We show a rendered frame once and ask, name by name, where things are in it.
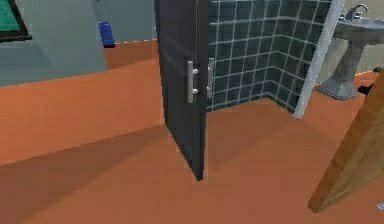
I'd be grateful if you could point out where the dark grey room door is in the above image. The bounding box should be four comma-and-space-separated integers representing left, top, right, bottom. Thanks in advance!
153, 0, 210, 182

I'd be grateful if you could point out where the blue rectangular block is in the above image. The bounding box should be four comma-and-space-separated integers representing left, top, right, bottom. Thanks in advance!
97, 21, 116, 49

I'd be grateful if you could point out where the silver sink faucet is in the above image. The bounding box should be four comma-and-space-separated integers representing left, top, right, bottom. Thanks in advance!
339, 3, 370, 22

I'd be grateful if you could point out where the black framed green picture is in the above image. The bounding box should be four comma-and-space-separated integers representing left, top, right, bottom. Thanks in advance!
0, 0, 34, 44

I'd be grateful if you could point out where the silver door handle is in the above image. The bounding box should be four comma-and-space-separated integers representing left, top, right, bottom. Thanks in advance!
186, 60, 200, 104
206, 57, 216, 100

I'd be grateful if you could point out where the grey pedestal sink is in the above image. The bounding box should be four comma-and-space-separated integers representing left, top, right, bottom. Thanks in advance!
315, 16, 384, 101

